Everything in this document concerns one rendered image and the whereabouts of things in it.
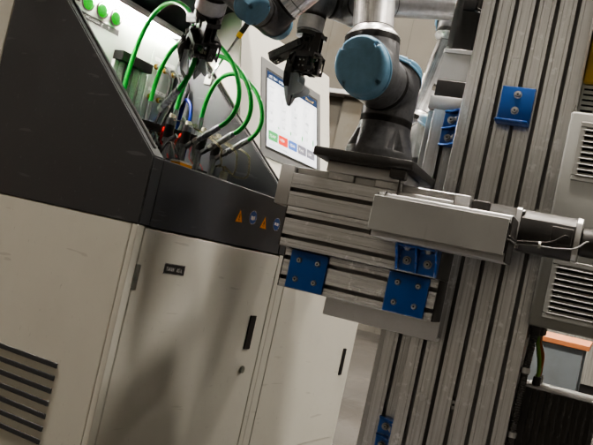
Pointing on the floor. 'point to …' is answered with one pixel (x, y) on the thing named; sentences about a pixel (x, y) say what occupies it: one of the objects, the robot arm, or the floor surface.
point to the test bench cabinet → (66, 319)
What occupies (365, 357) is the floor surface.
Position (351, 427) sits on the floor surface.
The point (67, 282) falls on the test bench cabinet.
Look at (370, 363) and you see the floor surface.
